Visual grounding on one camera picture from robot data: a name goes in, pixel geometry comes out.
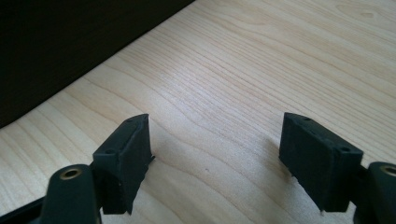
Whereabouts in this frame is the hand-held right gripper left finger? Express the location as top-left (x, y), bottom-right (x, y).
top-left (92, 113), bottom-right (156, 216)

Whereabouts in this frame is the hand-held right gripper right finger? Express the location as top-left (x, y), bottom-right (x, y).
top-left (278, 112), bottom-right (364, 214)

